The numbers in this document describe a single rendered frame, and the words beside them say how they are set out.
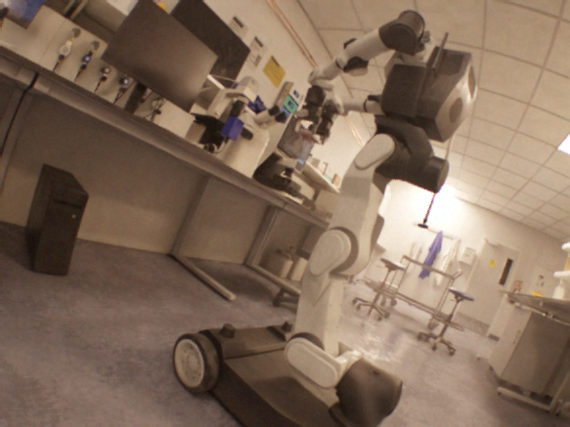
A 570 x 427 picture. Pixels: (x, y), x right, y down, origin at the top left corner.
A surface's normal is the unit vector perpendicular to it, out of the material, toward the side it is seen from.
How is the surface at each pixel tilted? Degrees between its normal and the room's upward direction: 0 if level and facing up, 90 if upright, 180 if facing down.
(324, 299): 90
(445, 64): 90
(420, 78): 101
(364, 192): 114
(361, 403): 90
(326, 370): 90
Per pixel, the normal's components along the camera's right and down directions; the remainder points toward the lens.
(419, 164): -0.71, 0.11
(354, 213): -0.57, -0.26
